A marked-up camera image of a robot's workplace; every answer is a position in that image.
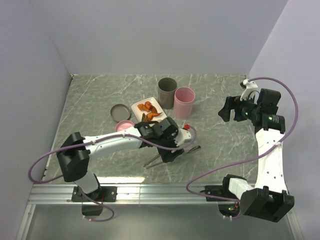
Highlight pink cylindrical container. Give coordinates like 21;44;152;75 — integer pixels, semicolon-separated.
173;87;196;120

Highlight grey cylindrical container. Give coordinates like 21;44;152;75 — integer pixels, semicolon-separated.
157;77;178;110

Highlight metal tongs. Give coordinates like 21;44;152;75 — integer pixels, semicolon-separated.
143;145;202;169

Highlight fried chicken piece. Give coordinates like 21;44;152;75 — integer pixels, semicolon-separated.
137;101;158;113

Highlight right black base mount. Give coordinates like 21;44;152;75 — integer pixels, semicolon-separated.
200;185;240;202

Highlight roasted chicken wing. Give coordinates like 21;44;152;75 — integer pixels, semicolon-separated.
141;112;162;123

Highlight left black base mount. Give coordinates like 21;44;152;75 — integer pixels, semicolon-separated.
71;186;117;203

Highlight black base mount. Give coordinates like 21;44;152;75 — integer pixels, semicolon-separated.
71;186;117;203
200;185;240;202

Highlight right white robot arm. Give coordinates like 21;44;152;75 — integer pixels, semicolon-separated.
203;88;295;223

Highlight pink round lid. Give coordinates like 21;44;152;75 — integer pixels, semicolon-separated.
114;120;135;132

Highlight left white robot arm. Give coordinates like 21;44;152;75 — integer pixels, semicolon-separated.
56;117;192;201

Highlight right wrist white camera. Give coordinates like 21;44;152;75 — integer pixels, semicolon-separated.
240;78;258;101

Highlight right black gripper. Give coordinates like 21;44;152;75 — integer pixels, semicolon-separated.
217;93;261;122

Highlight wrist white camera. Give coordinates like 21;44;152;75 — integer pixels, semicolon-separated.
240;78;258;101
174;124;197;148

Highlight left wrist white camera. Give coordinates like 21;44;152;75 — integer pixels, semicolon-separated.
174;124;197;148

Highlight white rectangular plate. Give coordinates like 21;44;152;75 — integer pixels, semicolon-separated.
131;97;167;122

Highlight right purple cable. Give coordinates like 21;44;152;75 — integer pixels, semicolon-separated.
186;76;299;222

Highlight aluminium rail frame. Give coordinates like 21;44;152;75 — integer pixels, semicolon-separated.
17;183;304;240

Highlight grey round lid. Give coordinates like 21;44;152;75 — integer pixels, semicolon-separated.
110;104;131;122

